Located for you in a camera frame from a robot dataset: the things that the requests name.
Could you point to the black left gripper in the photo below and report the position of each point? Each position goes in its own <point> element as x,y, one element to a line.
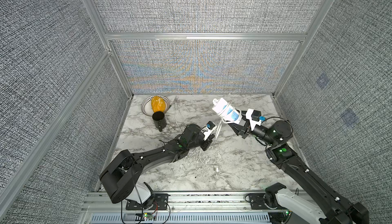
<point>207,142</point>

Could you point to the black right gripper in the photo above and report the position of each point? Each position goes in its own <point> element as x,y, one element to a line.
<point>240,130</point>

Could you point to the white blue power strip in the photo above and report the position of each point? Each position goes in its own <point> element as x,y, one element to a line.
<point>226,111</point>

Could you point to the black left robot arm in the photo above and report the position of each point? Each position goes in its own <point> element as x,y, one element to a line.
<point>120,177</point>

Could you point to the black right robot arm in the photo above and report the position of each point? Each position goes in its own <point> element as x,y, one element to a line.
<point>327,207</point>

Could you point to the black cup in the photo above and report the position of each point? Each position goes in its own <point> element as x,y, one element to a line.
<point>159,120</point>

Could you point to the silver fork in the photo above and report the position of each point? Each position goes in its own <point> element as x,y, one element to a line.
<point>172,103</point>

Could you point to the yellow mesh sponge ball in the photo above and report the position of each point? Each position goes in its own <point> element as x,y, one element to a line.
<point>158,104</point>

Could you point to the white patterned bowl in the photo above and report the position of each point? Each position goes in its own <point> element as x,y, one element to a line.
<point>146,105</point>

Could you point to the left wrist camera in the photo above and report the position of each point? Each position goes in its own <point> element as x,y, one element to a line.
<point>208,129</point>

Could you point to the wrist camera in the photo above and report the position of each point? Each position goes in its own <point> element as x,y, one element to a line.
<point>255,118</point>
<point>208,129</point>

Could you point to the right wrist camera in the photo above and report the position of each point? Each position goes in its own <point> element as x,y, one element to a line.
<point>255,118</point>

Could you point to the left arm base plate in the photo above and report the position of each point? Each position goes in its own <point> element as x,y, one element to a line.
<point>157,201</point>

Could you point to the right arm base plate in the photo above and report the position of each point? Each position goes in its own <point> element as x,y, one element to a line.
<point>256,202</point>

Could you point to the grey slotted cable duct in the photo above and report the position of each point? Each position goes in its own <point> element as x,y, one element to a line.
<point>184,218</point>

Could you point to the aluminium rail frame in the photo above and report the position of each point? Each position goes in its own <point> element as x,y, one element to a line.
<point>185,201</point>

